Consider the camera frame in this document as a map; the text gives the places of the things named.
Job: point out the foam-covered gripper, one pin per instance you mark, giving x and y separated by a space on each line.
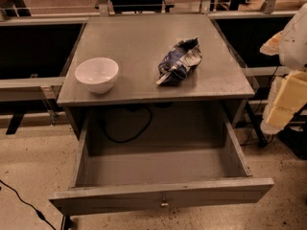
295 45

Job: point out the grey top drawer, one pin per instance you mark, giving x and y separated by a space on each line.
187 153

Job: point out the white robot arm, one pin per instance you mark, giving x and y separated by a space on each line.
291 43

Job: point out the brass drawer knob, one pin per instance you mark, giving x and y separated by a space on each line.
164 203

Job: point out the crumpled blue chip bag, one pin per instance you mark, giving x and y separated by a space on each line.
179 61

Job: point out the white ceramic bowl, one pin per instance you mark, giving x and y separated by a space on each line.
98 75

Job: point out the black floor stand foot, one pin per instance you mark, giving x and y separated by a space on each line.
65 223

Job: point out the right metal rail frame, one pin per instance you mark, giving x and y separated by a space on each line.
266 71

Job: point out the metal rail frame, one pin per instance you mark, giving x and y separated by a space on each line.
30 89
266 71

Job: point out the left metal rail frame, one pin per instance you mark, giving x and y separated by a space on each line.
30 89

